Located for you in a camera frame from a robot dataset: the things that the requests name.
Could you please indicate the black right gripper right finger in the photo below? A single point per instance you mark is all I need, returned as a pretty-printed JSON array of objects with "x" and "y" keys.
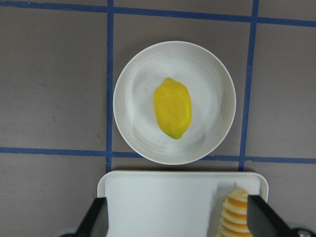
[{"x": 262, "y": 221}]

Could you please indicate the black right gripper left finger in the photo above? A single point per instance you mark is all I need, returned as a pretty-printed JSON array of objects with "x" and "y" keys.
[{"x": 96, "y": 220}]

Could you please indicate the yellow lemon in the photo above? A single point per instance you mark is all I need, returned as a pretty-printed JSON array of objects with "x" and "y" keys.
[{"x": 173, "y": 108}]

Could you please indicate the sliced yellow fruit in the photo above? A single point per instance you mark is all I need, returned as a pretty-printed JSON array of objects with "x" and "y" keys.
[{"x": 233, "y": 220}]

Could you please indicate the white rectangular tray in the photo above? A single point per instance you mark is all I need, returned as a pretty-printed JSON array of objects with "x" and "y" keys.
[{"x": 171, "y": 203}]

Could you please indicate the white round plate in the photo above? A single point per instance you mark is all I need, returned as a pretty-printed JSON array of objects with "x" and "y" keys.
[{"x": 212, "y": 93}]

